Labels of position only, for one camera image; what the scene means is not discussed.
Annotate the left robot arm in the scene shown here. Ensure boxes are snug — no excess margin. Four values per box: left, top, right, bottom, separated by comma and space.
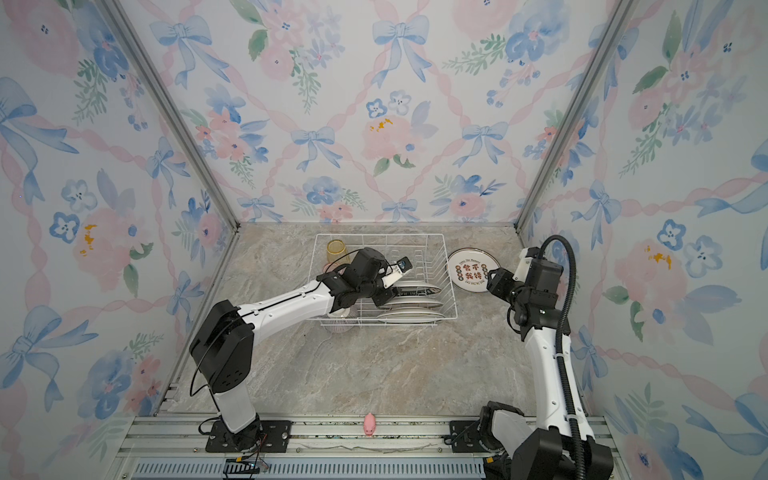
189, 247, 413, 434

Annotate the yellow plastic cup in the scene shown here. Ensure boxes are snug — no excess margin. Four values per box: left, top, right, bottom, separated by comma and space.
326, 239, 347, 264

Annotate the white wire dish rack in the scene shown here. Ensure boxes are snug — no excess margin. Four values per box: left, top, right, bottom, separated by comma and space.
308, 233, 457, 332

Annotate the right corner aluminium post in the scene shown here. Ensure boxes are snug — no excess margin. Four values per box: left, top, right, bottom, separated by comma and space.
514, 0, 635, 237

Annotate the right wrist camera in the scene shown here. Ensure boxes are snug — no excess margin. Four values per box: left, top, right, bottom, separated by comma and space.
514, 247, 539, 282

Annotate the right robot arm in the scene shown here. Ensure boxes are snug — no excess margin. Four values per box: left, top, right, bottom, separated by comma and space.
478, 235, 614, 479

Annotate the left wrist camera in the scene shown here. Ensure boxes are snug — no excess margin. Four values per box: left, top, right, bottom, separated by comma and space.
382, 257, 413, 289

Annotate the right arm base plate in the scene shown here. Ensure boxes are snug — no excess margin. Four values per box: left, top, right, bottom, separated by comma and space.
444, 419, 489, 453

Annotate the clear cup white base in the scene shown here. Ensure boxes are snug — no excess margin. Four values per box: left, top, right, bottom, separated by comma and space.
322, 308, 356, 334

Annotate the corner aluminium post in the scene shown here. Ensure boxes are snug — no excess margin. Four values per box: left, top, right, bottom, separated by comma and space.
95, 0, 240, 231
514, 0, 635, 237

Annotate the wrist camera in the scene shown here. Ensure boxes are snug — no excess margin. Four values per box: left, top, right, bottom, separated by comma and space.
382, 257, 413, 289
514, 247, 539, 282

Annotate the front white plate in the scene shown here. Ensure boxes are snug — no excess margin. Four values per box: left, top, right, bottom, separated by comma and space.
376, 307, 445, 325

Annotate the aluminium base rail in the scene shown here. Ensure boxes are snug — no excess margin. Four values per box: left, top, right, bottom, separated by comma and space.
105, 413, 505, 479

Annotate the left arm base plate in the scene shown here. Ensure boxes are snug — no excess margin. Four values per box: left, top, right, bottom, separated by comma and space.
205, 419, 293, 453

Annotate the pink pig toy on rail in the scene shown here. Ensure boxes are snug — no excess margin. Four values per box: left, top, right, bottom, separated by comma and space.
363, 413, 377, 437

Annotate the left corner aluminium post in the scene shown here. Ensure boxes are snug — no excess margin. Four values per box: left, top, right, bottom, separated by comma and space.
95, 0, 240, 231

